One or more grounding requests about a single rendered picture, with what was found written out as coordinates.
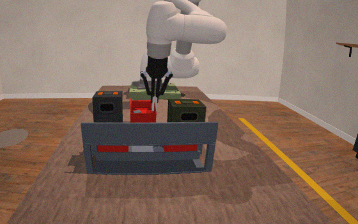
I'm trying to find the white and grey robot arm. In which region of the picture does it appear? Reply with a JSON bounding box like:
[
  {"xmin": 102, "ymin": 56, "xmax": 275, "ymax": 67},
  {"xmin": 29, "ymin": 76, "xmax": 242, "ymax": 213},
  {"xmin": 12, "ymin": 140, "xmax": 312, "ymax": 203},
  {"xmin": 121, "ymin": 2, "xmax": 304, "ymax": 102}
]
[{"xmin": 132, "ymin": 0, "xmax": 227, "ymax": 90}]

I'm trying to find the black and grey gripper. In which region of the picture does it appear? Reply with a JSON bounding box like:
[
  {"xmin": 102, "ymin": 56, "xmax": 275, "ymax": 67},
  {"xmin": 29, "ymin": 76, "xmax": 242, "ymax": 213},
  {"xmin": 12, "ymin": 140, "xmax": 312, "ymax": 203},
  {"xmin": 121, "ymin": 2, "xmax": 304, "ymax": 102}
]
[{"xmin": 141, "ymin": 56, "xmax": 173, "ymax": 111}]

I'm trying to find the red bin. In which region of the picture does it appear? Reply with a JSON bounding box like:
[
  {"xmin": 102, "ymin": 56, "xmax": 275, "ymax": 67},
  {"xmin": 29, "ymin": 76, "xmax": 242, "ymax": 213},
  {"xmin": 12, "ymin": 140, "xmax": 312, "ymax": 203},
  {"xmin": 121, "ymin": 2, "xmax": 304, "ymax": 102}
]
[
  {"xmin": 130, "ymin": 98, "xmax": 157, "ymax": 123},
  {"xmin": 163, "ymin": 145, "xmax": 198, "ymax": 152},
  {"xmin": 98, "ymin": 145, "xmax": 128, "ymax": 152}
]

